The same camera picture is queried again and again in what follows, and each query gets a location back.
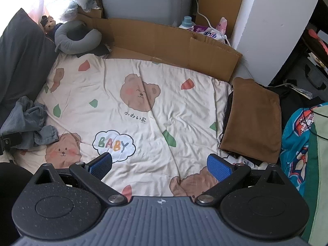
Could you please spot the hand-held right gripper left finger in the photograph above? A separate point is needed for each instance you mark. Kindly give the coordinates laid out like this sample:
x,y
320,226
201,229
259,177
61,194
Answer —
x,y
98,166

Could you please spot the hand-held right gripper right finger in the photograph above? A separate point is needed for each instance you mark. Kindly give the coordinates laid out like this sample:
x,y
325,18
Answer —
x,y
217,167

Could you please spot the blue denim pants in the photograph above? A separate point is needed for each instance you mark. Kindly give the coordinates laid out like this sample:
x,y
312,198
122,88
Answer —
x,y
28,117

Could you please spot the brown folded cloth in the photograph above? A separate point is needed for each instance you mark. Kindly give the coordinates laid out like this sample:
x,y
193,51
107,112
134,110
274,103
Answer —
x,y
251,120

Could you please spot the bear printed blanket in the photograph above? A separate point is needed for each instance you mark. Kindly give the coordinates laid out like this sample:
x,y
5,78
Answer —
x,y
153,133

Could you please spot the teal cartoon printed cloth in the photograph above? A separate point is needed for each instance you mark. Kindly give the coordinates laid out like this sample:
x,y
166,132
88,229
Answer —
x,y
292,146

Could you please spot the dark grey cushion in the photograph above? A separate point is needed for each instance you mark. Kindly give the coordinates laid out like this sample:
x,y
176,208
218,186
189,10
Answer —
x,y
20,56

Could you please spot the black cloth pile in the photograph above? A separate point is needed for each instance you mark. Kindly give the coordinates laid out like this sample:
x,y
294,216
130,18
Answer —
x,y
289,102

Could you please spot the pale green cloth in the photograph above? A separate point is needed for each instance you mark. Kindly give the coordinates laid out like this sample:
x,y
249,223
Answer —
x,y
320,171

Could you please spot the plastic-wrapped papers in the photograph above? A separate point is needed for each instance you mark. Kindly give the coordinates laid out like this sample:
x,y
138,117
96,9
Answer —
x,y
299,91

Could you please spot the small black cloth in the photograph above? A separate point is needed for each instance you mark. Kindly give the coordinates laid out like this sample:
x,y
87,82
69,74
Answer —
x,y
102,48

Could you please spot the teddy bear toy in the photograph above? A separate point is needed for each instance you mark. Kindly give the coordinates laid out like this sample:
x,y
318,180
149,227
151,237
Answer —
x,y
50,23

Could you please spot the grey neck pillow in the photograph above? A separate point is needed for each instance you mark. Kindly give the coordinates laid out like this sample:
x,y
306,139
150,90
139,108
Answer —
x,y
87,42

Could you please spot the purple white plastic bag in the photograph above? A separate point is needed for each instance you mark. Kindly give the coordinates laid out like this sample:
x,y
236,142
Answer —
x,y
207,32

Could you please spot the flat cardboard sheet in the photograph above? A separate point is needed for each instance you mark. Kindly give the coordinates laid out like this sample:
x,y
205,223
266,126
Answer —
x,y
153,38

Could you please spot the pink paper packet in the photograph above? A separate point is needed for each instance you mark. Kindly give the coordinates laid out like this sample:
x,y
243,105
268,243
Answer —
x,y
222,24

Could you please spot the clear plastic bag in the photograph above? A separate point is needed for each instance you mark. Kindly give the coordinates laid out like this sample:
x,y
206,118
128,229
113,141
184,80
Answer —
x,y
69,7

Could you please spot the detergent bottle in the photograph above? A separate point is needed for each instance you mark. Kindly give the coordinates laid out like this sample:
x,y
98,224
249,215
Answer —
x,y
186,23

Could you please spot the red flat object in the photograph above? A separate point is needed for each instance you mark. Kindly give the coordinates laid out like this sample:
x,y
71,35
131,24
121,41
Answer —
x,y
319,39

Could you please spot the tall cardboard box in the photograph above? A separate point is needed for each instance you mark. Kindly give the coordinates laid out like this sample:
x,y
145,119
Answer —
x,y
220,0

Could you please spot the grey plastic-wrapped panel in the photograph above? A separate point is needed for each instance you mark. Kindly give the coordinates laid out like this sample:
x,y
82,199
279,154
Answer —
x,y
143,0

